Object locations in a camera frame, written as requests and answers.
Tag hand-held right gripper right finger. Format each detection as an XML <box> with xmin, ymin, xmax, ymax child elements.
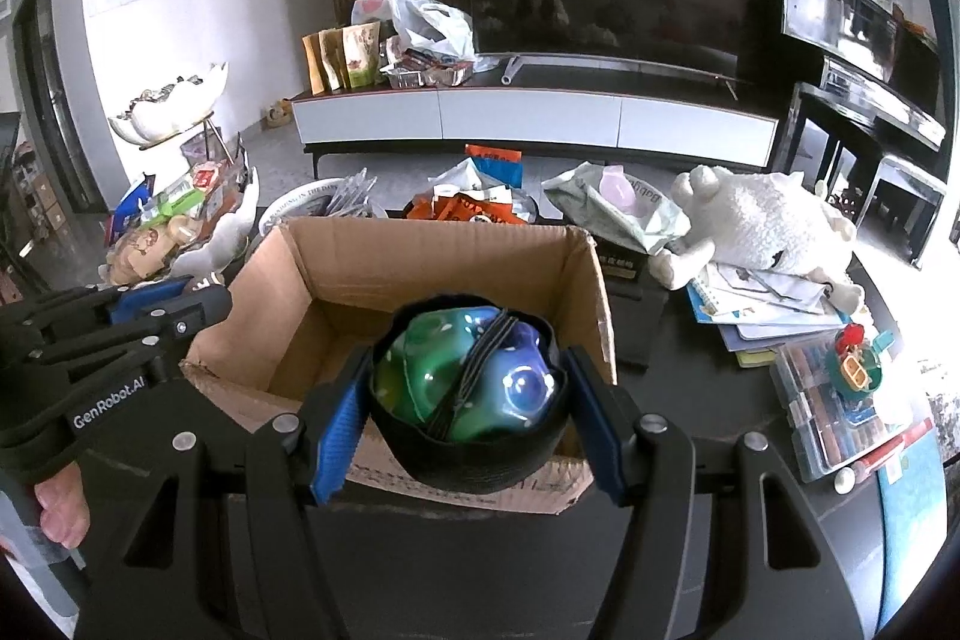
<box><xmin>566</xmin><ymin>346</ymin><xmax>863</xmax><ymax>640</ymax></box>

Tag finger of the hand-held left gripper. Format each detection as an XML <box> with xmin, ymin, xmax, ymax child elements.
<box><xmin>0</xmin><ymin>276</ymin><xmax>194</xmax><ymax>357</ymax></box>
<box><xmin>45</xmin><ymin>284</ymin><xmax>234</xmax><ymax>387</ymax></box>

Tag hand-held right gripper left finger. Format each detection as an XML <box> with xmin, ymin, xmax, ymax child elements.
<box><xmin>75</xmin><ymin>344</ymin><xmax>376</xmax><ymax>640</ymax></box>

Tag brown cardboard box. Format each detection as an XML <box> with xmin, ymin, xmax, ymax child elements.
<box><xmin>180</xmin><ymin>216</ymin><xmax>620</xmax><ymax>516</ymax></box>

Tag green blue ball black holder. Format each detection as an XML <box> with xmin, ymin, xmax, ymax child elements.
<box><xmin>367</xmin><ymin>293</ymin><xmax>575</xmax><ymax>491</ymax></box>

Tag dark marble desktop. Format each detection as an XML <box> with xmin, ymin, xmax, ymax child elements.
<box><xmin>217</xmin><ymin>201</ymin><xmax>905</xmax><ymax>640</ymax></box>

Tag person's left hand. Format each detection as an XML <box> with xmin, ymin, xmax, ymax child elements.
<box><xmin>34</xmin><ymin>458</ymin><xmax>95</xmax><ymax>548</ymax></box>

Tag large white petal bowl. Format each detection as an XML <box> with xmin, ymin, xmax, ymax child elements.
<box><xmin>101</xmin><ymin>164</ymin><xmax>262</xmax><ymax>290</ymax></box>

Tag pile of snack packets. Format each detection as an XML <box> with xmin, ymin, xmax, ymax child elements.
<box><xmin>101</xmin><ymin>156</ymin><xmax>252</xmax><ymax>289</ymax></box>

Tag black box gold print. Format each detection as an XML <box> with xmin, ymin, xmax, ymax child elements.
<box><xmin>600</xmin><ymin>239</ymin><xmax>665</xmax><ymax>372</ymax></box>

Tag white printed plate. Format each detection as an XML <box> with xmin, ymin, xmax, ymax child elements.
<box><xmin>259</xmin><ymin>195</ymin><xmax>346</xmax><ymax>236</ymax></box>

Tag shelf of boxes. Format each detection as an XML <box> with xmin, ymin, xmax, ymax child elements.
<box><xmin>0</xmin><ymin>115</ymin><xmax>76</xmax><ymax>253</ymax></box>

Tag small white petal bowl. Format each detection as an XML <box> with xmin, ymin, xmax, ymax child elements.
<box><xmin>109</xmin><ymin>60</ymin><xmax>230</xmax><ymax>147</ymax></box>

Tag clear plastic packets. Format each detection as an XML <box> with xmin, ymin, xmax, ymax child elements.
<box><xmin>322</xmin><ymin>167</ymin><xmax>388</xmax><ymax>220</ymax></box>

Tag stack of books and papers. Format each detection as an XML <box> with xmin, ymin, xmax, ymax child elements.
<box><xmin>686</xmin><ymin>261</ymin><xmax>875</xmax><ymax>371</ymax></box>

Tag green wet wipes pack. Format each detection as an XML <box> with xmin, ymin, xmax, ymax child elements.
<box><xmin>541</xmin><ymin>161</ymin><xmax>691</xmax><ymax>257</ymax></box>

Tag clear plastic organizer box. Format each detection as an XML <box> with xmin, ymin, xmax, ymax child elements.
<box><xmin>769</xmin><ymin>340</ymin><xmax>913</xmax><ymax>483</ymax></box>

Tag pile of orange sachets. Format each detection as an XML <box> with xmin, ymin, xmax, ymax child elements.
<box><xmin>405</xmin><ymin>160</ymin><xmax>537</xmax><ymax>227</ymax></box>

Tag colourful plastic toy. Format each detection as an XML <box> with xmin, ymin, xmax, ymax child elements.
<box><xmin>825</xmin><ymin>323</ymin><xmax>894</xmax><ymax>398</ymax></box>

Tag white plush sheep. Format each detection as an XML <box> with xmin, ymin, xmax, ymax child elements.
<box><xmin>649</xmin><ymin>164</ymin><xmax>865</xmax><ymax>316</ymax></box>

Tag brown snack pouch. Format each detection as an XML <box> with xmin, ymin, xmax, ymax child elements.
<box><xmin>319</xmin><ymin>29</ymin><xmax>350</xmax><ymax>93</ymax></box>
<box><xmin>302</xmin><ymin>32</ymin><xmax>328</xmax><ymax>96</ymax></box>

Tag red bottle white cap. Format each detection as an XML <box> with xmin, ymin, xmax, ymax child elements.
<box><xmin>832</xmin><ymin>430</ymin><xmax>931</xmax><ymax>492</ymax></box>

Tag blue orange carton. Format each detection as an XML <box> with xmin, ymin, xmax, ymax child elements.
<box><xmin>465</xmin><ymin>143</ymin><xmax>524</xmax><ymax>188</ymax></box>

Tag green beige snack pouch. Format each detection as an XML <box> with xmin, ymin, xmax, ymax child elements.
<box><xmin>341</xmin><ymin>20</ymin><xmax>384</xmax><ymax>91</ymax></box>

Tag white television cabinet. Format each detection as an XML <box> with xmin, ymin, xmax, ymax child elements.
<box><xmin>291</xmin><ymin>70</ymin><xmax>781</xmax><ymax>176</ymax></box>

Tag blue book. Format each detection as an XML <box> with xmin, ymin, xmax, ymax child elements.
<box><xmin>874</xmin><ymin>437</ymin><xmax>950</xmax><ymax>633</ymax></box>

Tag foil tray of packaged food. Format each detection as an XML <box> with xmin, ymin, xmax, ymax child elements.
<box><xmin>381</xmin><ymin>47</ymin><xmax>475</xmax><ymax>89</ymax></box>

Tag white plastic bag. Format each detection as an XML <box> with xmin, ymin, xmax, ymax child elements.
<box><xmin>382</xmin><ymin>0</ymin><xmax>478</xmax><ymax>68</ymax></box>

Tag black piano bench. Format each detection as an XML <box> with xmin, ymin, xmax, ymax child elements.
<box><xmin>851</xmin><ymin>152</ymin><xmax>948</xmax><ymax>266</ymax></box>

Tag black piano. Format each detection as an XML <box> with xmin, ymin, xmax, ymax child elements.
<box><xmin>769</xmin><ymin>0</ymin><xmax>947</xmax><ymax>176</ymax></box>

